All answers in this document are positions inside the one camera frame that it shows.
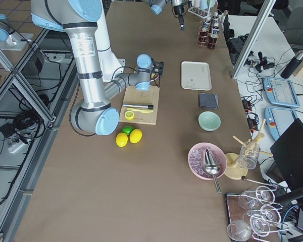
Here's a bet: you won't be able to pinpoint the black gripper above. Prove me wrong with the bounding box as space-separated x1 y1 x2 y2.
150 58 164 82
172 0 188 31

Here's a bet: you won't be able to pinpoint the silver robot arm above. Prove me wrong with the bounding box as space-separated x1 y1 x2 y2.
31 1 163 135
142 0 192 31

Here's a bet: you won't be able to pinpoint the cream rabbit tray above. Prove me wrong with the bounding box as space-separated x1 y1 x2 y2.
181 61 212 91

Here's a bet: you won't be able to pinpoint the dark wooden glass tray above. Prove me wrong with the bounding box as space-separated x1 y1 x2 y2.
225 194 282 241

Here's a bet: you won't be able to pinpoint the white dish rack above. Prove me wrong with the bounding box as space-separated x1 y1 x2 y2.
188 0 218 19

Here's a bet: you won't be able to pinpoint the dark drink bottle back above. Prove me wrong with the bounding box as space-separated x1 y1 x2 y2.
199 15 218 37

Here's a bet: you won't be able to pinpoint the dark drink bottle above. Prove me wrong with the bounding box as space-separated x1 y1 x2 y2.
199 15 218 37
207 23 219 49

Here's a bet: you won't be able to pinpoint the dark drink bottle front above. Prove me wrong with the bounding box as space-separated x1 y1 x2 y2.
207 23 219 49

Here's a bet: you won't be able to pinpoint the wooden cutting board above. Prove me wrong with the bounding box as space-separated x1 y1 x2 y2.
119 86 160 125

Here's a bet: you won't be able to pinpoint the steel muddler bar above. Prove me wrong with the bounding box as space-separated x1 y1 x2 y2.
122 103 154 110

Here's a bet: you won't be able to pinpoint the yellow plastic knife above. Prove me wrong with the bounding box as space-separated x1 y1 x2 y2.
127 107 154 113

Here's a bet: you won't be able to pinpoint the half lemon slice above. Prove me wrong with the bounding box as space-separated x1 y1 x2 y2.
124 110 135 120

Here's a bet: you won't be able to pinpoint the grey folded cloth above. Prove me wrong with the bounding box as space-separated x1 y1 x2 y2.
198 93 219 109

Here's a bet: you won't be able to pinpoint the green lime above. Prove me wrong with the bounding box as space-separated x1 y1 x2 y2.
122 126 134 136

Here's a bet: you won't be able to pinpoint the yellow lemon right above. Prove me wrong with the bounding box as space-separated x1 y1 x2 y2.
129 129 142 144

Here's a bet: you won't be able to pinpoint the yellow lemon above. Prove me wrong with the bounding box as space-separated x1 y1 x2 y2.
116 132 129 148
129 129 142 144

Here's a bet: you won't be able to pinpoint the green bowl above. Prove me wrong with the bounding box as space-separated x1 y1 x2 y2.
198 111 221 132

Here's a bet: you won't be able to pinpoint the yellow lemon left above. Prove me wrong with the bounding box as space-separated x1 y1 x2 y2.
116 132 129 148

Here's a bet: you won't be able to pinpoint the clear ice cubes pile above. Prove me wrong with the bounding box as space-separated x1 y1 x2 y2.
188 146 222 180

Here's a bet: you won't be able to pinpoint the pink bowl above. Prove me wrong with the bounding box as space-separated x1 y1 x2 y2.
188 142 227 180

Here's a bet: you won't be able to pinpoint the metal ice scoop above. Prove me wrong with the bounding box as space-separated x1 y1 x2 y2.
203 148 221 194

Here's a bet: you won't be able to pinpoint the black water bottle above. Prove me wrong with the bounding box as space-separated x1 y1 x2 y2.
280 50 303 79

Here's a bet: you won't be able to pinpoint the blue teach pendant upper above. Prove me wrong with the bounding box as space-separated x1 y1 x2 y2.
263 77 300 108

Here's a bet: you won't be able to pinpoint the blue teach pendant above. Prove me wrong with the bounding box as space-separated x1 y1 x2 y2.
264 106 297 141
263 77 300 108

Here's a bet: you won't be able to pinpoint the wooden cup stand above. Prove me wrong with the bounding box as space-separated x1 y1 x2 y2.
224 119 273 179

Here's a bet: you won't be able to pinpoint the glass cup on stand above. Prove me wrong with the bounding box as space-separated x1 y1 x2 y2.
237 141 260 169

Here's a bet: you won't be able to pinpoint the blue teach pendant lower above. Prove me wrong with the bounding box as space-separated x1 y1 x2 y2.
264 106 297 141

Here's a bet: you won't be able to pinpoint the black monitor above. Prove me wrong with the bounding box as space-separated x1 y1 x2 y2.
270 118 303 189

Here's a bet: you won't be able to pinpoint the white power strip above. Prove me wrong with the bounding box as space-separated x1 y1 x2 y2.
8 138 28 154

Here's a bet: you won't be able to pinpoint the wine glass upper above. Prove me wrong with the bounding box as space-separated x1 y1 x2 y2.
238 186 275 210

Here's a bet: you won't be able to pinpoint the wine glass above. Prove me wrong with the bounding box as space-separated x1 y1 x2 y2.
249 214 270 237
238 186 275 210
242 205 281 226

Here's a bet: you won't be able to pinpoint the round glass bottom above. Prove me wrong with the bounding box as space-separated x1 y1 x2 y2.
227 220 252 241

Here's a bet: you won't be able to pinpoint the wine glass middle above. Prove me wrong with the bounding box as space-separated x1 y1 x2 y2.
242 205 281 226

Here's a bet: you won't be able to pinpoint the wine glass lower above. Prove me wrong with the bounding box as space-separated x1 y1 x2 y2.
249 214 270 237

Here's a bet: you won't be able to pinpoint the copper wire bottle rack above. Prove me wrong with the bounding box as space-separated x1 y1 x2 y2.
196 21 210 47

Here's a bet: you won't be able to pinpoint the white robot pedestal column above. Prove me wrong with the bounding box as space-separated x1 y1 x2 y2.
95 10 126 82

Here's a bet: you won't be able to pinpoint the aluminium frame post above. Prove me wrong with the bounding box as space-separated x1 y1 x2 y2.
231 0 276 80

